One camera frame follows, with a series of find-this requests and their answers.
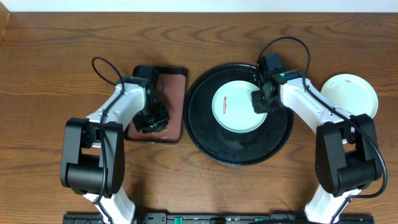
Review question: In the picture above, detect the orange green sponge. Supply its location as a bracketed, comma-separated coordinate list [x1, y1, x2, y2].
[154, 128, 169, 135]

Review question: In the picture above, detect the light green plate front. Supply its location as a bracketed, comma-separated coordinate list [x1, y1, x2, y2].
[211, 80, 267, 133]

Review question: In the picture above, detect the light green plate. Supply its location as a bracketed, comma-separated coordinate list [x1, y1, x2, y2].
[211, 80, 267, 133]
[321, 73, 379, 118]

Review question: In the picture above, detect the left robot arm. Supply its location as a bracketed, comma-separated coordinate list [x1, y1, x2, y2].
[60, 65, 169, 223]

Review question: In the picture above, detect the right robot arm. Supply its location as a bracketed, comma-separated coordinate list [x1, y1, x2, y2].
[252, 54, 386, 223]

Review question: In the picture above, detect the black rectangular tray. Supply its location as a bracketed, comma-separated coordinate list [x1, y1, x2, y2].
[124, 66, 188, 144]

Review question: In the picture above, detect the round black tray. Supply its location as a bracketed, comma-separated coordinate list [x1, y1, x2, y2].
[183, 63, 294, 166]

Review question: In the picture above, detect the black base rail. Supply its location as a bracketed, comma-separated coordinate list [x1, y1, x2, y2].
[62, 212, 375, 224]

